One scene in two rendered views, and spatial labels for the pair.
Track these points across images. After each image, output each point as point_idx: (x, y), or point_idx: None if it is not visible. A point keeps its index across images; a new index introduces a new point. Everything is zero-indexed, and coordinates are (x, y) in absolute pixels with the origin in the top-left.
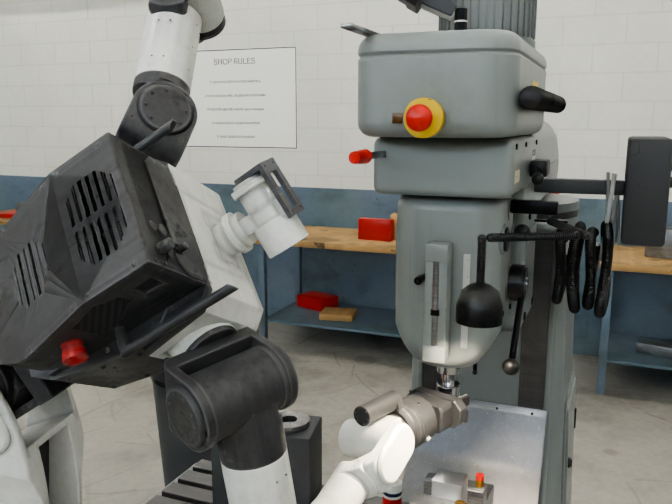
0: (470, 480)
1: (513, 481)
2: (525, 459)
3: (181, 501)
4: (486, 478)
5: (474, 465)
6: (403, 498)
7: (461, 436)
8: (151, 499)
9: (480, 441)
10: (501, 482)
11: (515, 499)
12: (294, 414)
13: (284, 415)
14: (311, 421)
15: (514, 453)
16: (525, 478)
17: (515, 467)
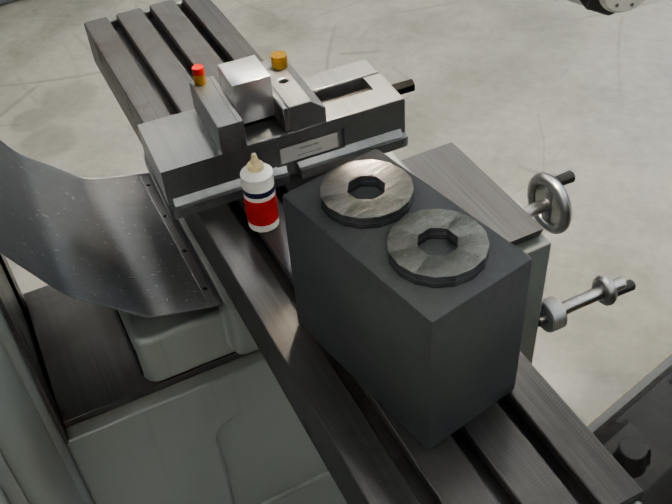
0: (148, 143)
1: (42, 182)
2: (5, 155)
3: (563, 451)
4: (55, 208)
5: (44, 215)
6: (152, 309)
7: (11, 209)
8: (625, 499)
9: (7, 189)
10: (51, 194)
11: (66, 188)
12: (341, 196)
13: (362, 202)
14: (318, 187)
15: (3, 161)
16: (30, 169)
17: (20, 172)
